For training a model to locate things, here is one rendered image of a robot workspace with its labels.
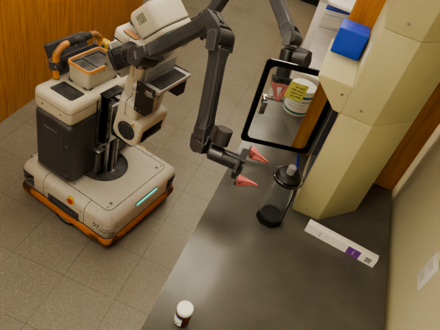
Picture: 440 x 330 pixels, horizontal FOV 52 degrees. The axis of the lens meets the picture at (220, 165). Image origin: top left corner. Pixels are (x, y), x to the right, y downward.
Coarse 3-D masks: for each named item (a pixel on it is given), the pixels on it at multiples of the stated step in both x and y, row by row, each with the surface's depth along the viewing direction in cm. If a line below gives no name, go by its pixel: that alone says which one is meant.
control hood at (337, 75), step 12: (324, 60) 149; (336, 60) 151; (348, 60) 153; (324, 72) 142; (336, 72) 144; (348, 72) 146; (324, 84) 142; (336, 84) 140; (348, 84) 140; (336, 96) 143; (348, 96) 142; (336, 108) 145
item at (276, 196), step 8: (272, 184) 156; (272, 192) 157; (280, 192) 154; (288, 192) 154; (264, 200) 163; (272, 200) 158; (280, 200) 157; (288, 200) 157; (264, 208) 163; (272, 208) 160; (280, 208) 159; (264, 216) 164; (272, 216) 162; (280, 216) 163
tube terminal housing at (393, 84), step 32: (384, 32) 127; (384, 64) 132; (416, 64) 131; (352, 96) 141; (384, 96) 137; (416, 96) 143; (352, 128) 147; (384, 128) 149; (320, 160) 159; (352, 160) 154; (384, 160) 164; (320, 192) 167; (352, 192) 172
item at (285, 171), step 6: (282, 168) 155; (288, 168) 152; (294, 168) 151; (276, 174) 154; (282, 174) 152; (288, 174) 153; (294, 174) 154; (282, 180) 152; (288, 180) 151; (294, 180) 152; (300, 180) 153
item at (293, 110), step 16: (272, 80) 173; (288, 80) 172; (304, 80) 172; (272, 96) 177; (288, 96) 177; (304, 96) 177; (320, 96) 176; (256, 112) 183; (272, 112) 182; (288, 112) 182; (304, 112) 182; (320, 112) 181; (256, 128) 188; (272, 128) 188; (288, 128) 187; (304, 128) 187; (288, 144) 193; (304, 144) 192
